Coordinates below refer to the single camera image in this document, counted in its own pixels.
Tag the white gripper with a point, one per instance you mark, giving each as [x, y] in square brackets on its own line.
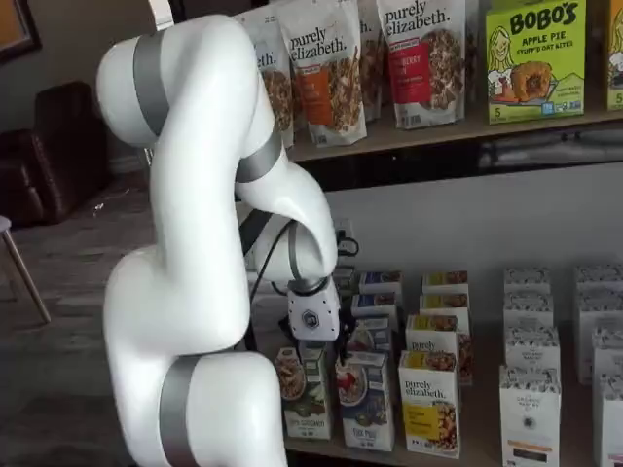
[314, 316]

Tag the blue white Flax Plus box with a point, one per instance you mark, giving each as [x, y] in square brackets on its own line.
[375, 335]
[365, 413]
[375, 304]
[379, 279]

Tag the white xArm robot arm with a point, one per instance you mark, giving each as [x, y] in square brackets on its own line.
[194, 243]

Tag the green Apple Cinnamon oatmeal box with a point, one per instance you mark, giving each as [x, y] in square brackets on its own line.
[302, 389]

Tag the yellow Purely Elizabeth box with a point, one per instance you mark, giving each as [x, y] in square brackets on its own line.
[443, 301]
[445, 279]
[433, 340]
[428, 413]

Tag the black metal shelf rack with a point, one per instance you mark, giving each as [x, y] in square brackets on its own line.
[389, 165]

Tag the green Bobo's Apple Pie box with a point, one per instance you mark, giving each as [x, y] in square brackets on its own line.
[535, 63]

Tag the yellow Bobo's snack box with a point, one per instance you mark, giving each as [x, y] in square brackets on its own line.
[615, 48]

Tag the white Organic Pantry carton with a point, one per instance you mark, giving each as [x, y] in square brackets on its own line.
[598, 311]
[530, 418]
[608, 350]
[530, 348]
[598, 279]
[612, 423]
[528, 279]
[528, 309]

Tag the blue Purely Elizabeth granola bag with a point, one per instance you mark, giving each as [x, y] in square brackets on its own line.
[277, 87]

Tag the red Purely Elizabeth granola bag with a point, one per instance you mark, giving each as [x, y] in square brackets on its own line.
[414, 73]

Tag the brown leather armchair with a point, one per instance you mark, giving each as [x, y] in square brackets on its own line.
[53, 160]

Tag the white legged stool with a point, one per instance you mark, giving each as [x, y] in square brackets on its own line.
[4, 225]

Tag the white wall outlet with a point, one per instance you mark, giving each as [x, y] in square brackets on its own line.
[344, 225]

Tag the dark framed wall picture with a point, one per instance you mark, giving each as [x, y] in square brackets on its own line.
[14, 19]

